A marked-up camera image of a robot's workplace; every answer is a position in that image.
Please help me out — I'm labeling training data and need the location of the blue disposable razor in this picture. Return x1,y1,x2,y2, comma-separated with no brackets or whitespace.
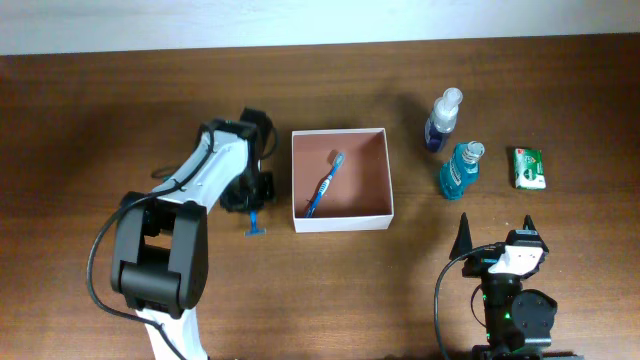
244,210,266,237

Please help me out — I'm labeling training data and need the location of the blue toothbrush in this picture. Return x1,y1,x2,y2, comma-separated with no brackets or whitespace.
304,152,345,218

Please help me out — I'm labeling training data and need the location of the blue Listerine mouthwash bottle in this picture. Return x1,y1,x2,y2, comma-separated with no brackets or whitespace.
439,141,485,200

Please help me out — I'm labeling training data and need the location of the clear pump bottle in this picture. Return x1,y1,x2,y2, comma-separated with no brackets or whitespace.
425,87,463,153

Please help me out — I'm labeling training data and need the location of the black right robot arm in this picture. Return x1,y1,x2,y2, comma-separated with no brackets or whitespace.
449,214,579,359

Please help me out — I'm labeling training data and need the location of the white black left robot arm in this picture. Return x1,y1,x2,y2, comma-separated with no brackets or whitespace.
111,108,277,359

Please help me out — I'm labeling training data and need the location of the green Dettol soap bar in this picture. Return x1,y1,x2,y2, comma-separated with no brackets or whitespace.
513,148,546,190

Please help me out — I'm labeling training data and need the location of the white box, pink interior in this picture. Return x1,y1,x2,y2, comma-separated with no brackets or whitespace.
291,128,394,233

